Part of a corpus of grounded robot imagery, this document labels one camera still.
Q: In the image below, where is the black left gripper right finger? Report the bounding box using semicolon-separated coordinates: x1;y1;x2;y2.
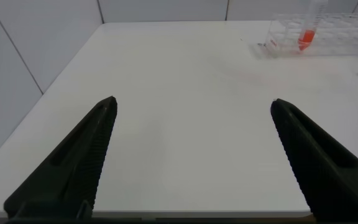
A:
270;98;358;223

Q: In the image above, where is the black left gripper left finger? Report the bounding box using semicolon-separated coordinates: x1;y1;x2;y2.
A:
3;95;118;220

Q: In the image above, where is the clear plastic test tube rack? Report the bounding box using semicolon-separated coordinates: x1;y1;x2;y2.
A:
264;11;358;58

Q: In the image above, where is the test tube with orange pigment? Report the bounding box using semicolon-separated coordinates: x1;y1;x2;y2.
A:
297;0;329;52

